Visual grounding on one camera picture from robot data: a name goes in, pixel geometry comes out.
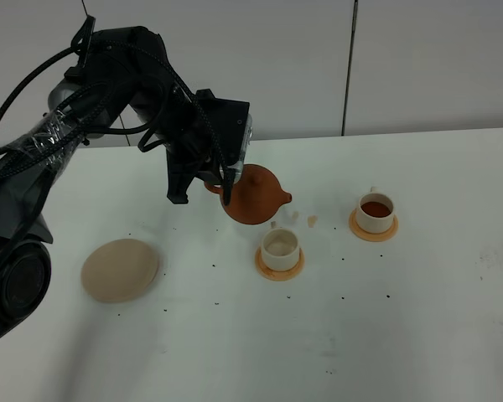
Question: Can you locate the beige round teapot coaster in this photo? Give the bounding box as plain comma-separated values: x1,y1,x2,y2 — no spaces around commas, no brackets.
80,239,159,303

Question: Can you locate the orange saucer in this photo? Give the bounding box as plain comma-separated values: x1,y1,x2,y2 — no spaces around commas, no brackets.
255,248,305,281
349,209,399,242

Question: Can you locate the far orange saucer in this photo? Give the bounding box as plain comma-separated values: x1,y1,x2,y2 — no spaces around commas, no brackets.
349,209,399,242

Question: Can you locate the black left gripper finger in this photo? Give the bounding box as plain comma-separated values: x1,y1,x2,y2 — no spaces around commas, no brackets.
167,152,201,204
196,165,223,184

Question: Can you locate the near orange saucer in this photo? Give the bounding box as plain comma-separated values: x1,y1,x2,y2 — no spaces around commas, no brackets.
255,248,305,281

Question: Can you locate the near white teacup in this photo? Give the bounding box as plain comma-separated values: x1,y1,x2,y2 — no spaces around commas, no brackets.
260,227,301,272

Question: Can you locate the far white teacup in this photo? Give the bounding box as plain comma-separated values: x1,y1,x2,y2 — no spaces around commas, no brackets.
355,187,395,235

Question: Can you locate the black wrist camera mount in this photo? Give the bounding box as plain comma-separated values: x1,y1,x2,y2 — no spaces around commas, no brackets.
196,89,252,183

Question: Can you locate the white teacup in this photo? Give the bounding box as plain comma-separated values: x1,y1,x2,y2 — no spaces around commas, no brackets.
355,187,395,235
260,227,301,272

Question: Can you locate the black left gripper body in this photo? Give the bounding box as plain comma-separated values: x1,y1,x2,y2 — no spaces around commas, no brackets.
129,79,218,169

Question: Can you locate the brown clay teapot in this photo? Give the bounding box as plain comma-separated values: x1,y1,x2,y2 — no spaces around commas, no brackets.
204,164,293,225

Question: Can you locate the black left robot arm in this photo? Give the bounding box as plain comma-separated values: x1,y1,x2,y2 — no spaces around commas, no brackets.
0,18,245,338

